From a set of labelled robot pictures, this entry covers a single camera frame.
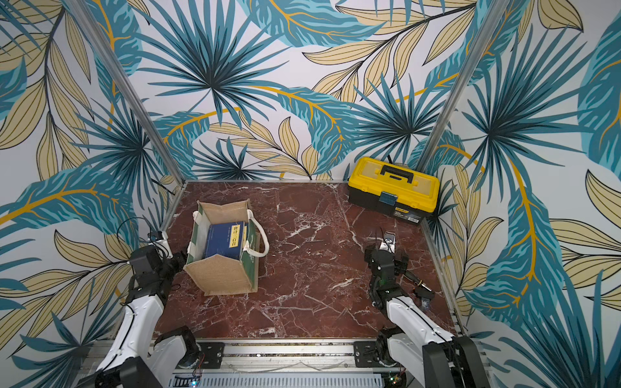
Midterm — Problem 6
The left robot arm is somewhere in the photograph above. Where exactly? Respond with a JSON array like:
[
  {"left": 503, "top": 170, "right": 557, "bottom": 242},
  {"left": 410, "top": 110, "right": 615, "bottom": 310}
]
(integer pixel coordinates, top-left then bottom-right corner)
[{"left": 77, "top": 242, "right": 204, "bottom": 387}]

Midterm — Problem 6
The blue book stack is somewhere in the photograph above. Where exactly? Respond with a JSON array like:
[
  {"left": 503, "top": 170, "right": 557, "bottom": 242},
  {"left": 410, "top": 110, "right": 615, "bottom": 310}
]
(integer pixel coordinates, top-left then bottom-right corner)
[{"left": 204, "top": 221, "right": 247, "bottom": 260}]

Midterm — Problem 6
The small black gold connector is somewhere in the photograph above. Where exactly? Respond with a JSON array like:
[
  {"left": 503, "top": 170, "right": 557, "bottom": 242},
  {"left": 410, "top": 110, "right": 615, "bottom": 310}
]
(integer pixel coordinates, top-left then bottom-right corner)
[{"left": 404, "top": 271, "right": 435, "bottom": 311}]

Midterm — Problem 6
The green burlap Christmas bag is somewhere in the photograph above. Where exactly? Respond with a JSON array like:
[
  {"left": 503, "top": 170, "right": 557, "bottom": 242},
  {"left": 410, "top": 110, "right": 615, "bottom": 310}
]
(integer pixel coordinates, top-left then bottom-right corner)
[{"left": 184, "top": 200, "right": 270, "bottom": 296}]

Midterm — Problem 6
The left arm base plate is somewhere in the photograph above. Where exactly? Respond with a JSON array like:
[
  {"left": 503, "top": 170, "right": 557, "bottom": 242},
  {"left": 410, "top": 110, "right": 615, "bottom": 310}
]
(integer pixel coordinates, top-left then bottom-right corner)
[{"left": 176, "top": 342, "right": 225, "bottom": 370}]

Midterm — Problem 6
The yellow black toolbox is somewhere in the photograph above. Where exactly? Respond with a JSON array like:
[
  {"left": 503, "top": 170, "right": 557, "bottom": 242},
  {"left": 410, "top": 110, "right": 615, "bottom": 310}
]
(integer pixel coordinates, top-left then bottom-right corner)
[{"left": 348, "top": 157, "right": 440, "bottom": 224}]

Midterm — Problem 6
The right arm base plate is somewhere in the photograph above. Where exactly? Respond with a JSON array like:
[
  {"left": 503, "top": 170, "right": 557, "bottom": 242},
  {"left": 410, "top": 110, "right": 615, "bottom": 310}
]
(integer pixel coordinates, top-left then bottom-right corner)
[{"left": 354, "top": 338, "right": 423, "bottom": 370}]

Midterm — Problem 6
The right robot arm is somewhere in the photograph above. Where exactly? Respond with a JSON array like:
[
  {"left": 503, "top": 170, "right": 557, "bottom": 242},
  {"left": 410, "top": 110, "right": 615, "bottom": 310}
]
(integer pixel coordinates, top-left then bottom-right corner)
[{"left": 362, "top": 241, "right": 491, "bottom": 387}]

